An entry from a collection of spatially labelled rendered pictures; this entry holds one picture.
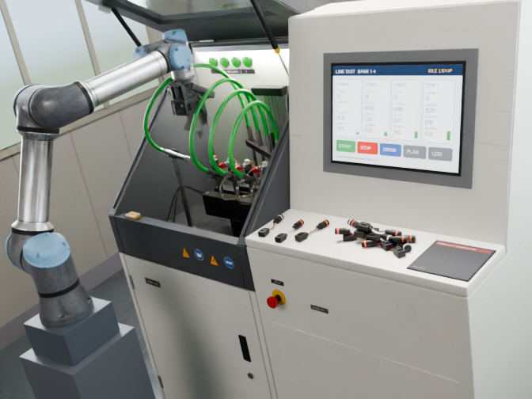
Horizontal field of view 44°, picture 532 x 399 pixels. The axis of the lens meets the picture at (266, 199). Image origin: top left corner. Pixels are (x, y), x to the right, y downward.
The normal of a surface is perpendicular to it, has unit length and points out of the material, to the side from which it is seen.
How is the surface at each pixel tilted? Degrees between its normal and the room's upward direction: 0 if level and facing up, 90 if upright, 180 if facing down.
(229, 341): 90
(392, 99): 76
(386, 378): 90
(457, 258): 0
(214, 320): 90
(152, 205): 90
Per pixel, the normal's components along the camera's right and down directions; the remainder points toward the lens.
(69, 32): 0.82, 0.07
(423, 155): -0.67, 0.16
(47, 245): -0.09, -0.88
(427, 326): -0.64, 0.39
